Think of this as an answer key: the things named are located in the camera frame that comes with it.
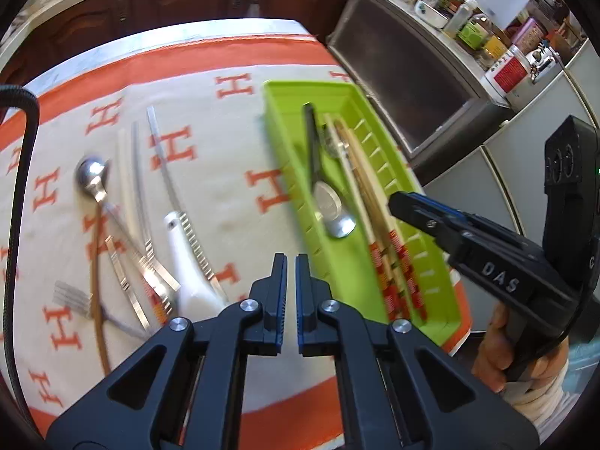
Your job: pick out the dark wooden kitchen cabinet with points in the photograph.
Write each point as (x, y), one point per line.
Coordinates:
(187, 2)

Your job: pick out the yellow bottle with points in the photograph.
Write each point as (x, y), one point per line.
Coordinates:
(492, 51)

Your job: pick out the person's right forearm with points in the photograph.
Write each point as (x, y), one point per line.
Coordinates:
(543, 408)

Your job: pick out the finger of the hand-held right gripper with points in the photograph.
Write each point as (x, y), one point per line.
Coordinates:
(422, 220)
(445, 210)

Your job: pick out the person's right hand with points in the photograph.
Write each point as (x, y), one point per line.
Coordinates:
(492, 342)

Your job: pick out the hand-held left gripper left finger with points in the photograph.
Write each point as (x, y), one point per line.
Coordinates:
(281, 290)

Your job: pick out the pale blue table cover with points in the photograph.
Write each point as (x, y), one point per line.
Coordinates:
(187, 33)

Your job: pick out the white plastic bottle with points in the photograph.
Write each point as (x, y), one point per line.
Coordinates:
(459, 16)

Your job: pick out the large metal spoon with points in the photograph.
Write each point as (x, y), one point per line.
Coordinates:
(338, 225)

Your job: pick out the brown wooden chopstick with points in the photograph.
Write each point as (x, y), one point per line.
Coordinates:
(97, 290)

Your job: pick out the pale grey appliance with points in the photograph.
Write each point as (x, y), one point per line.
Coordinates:
(506, 164)

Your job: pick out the metal fork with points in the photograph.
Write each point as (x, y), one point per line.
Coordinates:
(70, 297)

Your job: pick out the white bowl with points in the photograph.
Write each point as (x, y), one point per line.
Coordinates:
(431, 14)

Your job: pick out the green plastic tray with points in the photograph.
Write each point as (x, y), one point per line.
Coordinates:
(286, 150)

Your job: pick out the white ceramic spoon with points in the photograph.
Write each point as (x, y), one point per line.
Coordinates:
(187, 267)

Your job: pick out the orange white printed blanket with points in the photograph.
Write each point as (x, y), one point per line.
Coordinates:
(225, 159)

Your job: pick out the white jar red label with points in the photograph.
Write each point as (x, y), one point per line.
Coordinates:
(508, 72)

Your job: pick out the green label bottle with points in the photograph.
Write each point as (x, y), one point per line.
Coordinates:
(474, 33)

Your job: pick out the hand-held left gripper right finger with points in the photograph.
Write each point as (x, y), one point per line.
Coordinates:
(302, 290)

